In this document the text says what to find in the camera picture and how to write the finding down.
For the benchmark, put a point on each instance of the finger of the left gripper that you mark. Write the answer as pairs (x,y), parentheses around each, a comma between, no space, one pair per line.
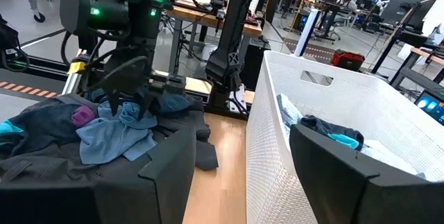
(112,95)
(145,102)

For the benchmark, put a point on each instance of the dark navy garment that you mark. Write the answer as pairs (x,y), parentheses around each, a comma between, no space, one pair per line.
(48,127)

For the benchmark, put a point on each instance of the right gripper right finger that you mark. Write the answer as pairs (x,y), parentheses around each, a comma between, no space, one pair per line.
(364,199)

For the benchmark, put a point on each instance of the light blue cloth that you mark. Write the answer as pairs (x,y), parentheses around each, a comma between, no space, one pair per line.
(104,140)

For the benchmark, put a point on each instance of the wooden side table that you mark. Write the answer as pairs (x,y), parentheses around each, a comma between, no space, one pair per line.
(421,52)

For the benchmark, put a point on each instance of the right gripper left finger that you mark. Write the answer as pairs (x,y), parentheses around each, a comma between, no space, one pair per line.
(86,203)

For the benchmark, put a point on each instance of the dark grey shirt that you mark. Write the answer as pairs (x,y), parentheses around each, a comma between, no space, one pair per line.
(52,172)

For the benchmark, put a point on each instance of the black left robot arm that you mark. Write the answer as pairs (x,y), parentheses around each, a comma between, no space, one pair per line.
(229,43)

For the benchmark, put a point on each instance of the lit display screen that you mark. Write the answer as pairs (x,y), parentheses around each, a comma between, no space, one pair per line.
(431,107)

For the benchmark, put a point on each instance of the white tube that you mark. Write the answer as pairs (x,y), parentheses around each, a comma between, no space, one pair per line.
(307,33)

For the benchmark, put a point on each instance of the black sock teal patch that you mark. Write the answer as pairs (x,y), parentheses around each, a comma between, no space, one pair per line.
(322,128)

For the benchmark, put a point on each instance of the red toolbox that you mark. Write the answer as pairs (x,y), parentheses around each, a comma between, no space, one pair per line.
(347,61)

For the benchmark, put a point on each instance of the slate blue cloth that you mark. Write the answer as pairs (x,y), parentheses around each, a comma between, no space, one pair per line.
(173,103)

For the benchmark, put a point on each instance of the wooden workbench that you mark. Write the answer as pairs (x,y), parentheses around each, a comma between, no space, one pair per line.
(208,19)

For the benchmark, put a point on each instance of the person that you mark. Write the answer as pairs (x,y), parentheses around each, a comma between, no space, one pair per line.
(349,3)

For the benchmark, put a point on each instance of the dark sock teal toe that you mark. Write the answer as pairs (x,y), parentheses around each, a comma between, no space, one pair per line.
(8,128)

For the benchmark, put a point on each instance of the black standing desk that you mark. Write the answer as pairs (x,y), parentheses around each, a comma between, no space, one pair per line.
(327,9)

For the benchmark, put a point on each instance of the purple sock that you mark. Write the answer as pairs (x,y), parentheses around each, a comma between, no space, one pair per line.
(83,116)

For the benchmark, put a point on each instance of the white perforated plastic bin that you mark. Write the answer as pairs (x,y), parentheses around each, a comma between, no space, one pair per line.
(270,147)

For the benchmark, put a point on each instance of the pale blue white shirt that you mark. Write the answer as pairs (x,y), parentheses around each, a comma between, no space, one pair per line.
(288,113)

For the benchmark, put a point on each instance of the yellow tape tag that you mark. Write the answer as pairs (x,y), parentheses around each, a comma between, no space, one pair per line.
(76,67)

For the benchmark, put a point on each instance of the white bottle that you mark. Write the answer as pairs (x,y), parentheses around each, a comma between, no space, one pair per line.
(255,3)

